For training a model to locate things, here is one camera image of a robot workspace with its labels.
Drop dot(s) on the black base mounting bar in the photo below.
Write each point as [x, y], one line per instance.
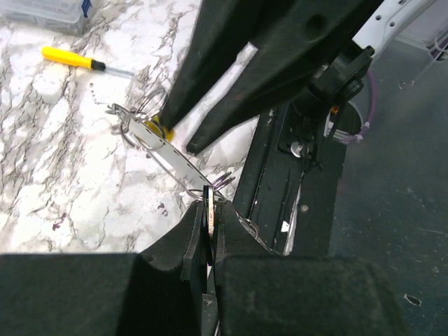
[292, 209]

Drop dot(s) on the clear plastic screw box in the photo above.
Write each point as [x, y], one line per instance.
[64, 16]

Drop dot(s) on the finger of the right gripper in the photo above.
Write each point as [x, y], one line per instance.
[311, 35]
[222, 30]

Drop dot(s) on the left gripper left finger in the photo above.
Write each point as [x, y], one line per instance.
[154, 292]

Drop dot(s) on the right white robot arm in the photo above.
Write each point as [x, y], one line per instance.
[384, 24]

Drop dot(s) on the yellow handled screwdriver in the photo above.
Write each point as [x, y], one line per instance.
[75, 60]

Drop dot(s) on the yellow key tag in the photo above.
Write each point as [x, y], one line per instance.
[154, 125]

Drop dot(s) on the large grey metal keyring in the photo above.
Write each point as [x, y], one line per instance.
[133, 131]

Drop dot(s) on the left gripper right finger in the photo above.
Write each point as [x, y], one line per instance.
[263, 294]

